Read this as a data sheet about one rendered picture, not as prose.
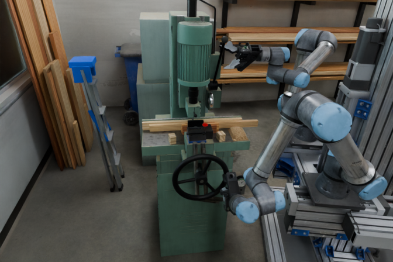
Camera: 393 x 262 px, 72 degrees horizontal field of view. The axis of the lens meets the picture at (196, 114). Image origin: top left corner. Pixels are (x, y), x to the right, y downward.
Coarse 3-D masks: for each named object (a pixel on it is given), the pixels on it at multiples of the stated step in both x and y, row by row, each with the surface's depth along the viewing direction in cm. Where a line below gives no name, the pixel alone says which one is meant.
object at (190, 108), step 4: (188, 100) 157; (188, 104) 152; (192, 104) 152; (196, 104) 152; (188, 108) 149; (192, 108) 150; (196, 108) 150; (200, 108) 151; (188, 112) 151; (192, 112) 151; (196, 112) 151; (200, 112) 153; (188, 116) 152; (192, 116) 152
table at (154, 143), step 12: (144, 132) 156; (156, 132) 157; (168, 132) 157; (180, 132) 157; (216, 132) 159; (228, 132) 159; (144, 144) 145; (156, 144) 145; (168, 144) 145; (180, 144) 146; (216, 144) 149; (228, 144) 150; (240, 144) 151
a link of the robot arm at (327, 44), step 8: (328, 32) 153; (320, 40) 152; (328, 40) 148; (336, 40) 150; (320, 48) 146; (328, 48) 146; (336, 48) 149; (312, 56) 142; (320, 56) 142; (328, 56) 151; (304, 64) 138; (312, 64) 138; (288, 72) 136; (296, 72) 135; (304, 72) 135; (312, 72) 139; (288, 80) 136; (296, 80) 133; (304, 80) 131
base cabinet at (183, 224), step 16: (160, 176) 153; (192, 176) 157; (208, 176) 158; (160, 192) 159; (176, 192) 160; (192, 192) 162; (208, 192) 164; (160, 208) 164; (176, 208) 166; (192, 208) 168; (208, 208) 170; (160, 224) 170; (176, 224) 172; (192, 224) 174; (208, 224) 176; (224, 224) 179; (160, 240) 177; (176, 240) 179; (192, 240) 181; (208, 240) 184; (224, 240) 186
